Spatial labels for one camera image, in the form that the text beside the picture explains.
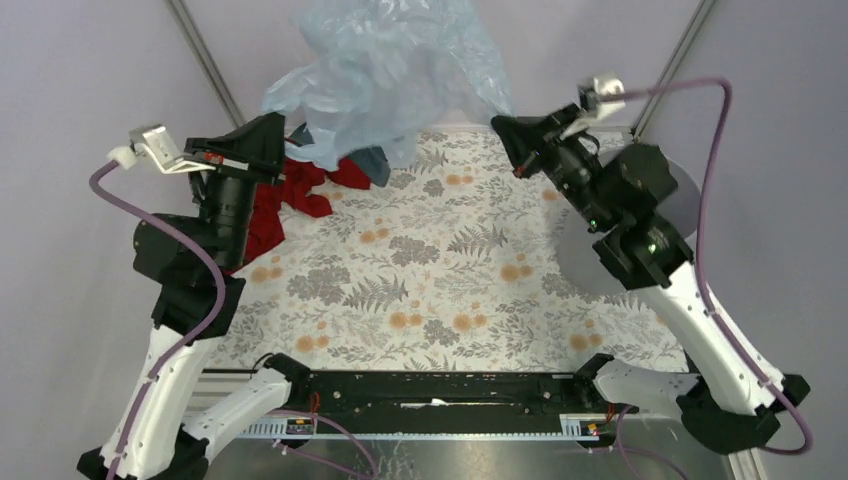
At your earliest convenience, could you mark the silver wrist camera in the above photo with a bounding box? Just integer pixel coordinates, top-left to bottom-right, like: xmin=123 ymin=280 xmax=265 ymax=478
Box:
xmin=577 ymin=73 xmax=624 ymax=110
xmin=129 ymin=124 xmax=178 ymax=160

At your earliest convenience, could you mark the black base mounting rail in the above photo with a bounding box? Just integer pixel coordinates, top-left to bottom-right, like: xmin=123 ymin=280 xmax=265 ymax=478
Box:
xmin=261 ymin=354 xmax=624 ymax=436

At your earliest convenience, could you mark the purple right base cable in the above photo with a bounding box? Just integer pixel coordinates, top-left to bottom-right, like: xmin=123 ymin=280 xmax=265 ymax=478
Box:
xmin=599 ymin=404 xmax=694 ymax=480

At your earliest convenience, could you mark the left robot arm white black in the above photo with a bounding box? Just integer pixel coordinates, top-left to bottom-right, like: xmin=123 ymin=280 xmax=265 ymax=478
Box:
xmin=77 ymin=113 xmax=311 ymax=479

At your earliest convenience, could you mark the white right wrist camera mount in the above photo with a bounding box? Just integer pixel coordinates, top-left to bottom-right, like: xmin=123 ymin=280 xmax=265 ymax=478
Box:
xmin=558 ymin=93 xmax=625 ymax=140

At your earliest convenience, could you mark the grey-blue cloth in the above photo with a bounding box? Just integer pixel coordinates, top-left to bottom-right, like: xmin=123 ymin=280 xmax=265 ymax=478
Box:
xmin=288 ymin=123 xmax=391 ymax=187

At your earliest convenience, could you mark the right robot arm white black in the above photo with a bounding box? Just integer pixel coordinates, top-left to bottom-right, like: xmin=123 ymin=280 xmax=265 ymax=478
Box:
xmin=490 ymin=105 xmax=810 ymax=455

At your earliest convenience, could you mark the floral patterned table mat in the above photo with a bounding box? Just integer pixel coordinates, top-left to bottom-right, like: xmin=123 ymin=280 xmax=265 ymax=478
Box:
xmin=211 ymin=130 xmax=685 ymax=372

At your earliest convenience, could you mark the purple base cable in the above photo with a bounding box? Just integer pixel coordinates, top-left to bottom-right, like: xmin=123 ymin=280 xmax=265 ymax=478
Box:
xmin=268 ymin=409 xmax=379 ymax=480
xmin=599 ymin=404 xmax=694 ymax=480

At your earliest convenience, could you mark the right aluminium corner frame post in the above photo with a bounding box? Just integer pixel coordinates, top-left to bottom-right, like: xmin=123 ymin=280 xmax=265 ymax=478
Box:
xmin=630 ymin=0 xmax=719 ymax=141

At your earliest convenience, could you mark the left aluminium corner frame post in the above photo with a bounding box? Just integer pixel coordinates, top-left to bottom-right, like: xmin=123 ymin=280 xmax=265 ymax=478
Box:
xmin=164 ymin=0 xmax=246 ymax=127

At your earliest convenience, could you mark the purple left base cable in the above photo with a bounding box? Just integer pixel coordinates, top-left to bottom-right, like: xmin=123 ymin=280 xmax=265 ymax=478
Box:
xmin=268 ymin=409 xmax=379 ymax=480

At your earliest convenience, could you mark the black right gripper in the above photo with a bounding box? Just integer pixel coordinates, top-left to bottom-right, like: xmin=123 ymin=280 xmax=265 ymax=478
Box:
xmin=482 ymin=102 xmax=600 ymax=225

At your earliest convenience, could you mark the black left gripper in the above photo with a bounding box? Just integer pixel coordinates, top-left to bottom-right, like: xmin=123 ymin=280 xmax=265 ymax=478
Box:
xmin=204 ymin=105 xmax=306 ymax=259

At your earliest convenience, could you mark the aluminium corner frame post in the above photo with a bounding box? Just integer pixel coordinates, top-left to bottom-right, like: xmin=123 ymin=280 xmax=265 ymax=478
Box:
xmin=164 ymin=0 xmax=246 ymax=127
xmin=630 ymin=0 xmax=719 ymax=141

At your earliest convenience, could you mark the light blue plastic trash bag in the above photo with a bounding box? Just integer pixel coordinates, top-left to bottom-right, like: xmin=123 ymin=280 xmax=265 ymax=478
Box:
xmin=261 ymin=1 xmax=514 ymax=171

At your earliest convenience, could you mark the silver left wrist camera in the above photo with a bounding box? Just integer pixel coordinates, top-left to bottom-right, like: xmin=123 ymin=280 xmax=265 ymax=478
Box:
xmin=129 ymin=124 xmax=178 ymax=160

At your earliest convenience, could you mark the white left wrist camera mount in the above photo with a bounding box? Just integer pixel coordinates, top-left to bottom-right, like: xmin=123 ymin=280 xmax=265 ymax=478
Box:
xmin=106 ymin=143 xmax=215 ymax=175

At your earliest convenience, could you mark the grey trash bin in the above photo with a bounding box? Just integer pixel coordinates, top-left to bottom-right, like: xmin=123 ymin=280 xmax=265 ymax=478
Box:
xmin=556 ymin=143 xmax=700 ymax=295

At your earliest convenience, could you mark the red cloth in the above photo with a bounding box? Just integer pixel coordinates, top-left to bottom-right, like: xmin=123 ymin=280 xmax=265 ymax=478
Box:
xmin=227 ymin=157 xmax=372 ymax=274

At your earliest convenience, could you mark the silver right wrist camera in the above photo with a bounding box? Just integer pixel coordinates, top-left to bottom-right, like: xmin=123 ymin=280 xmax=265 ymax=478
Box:
xmin=577 ymin=73 xmax=624 ymax=110

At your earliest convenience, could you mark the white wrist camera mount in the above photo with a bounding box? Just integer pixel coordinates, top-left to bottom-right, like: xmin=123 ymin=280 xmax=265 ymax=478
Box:
xmin=106 ymin=143 xmax=215 ymax=175
xmin=558 ymin=93 xmax=625 ymax=140

